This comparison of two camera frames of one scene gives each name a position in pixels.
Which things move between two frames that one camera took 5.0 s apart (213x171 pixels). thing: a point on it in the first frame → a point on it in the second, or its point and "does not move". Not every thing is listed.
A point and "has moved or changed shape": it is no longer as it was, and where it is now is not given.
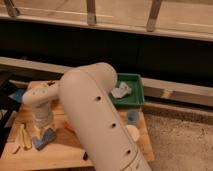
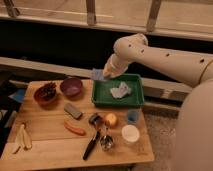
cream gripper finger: (52, 126) → (113, 75)
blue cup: (133, 116) does not move
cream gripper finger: (36, 132) → (105, 72)
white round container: (133, 131) does not move
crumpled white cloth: (122, 91) does not move
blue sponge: (48, 136) has moved or changed shape
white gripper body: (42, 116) → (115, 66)
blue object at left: (18, 95) does not move
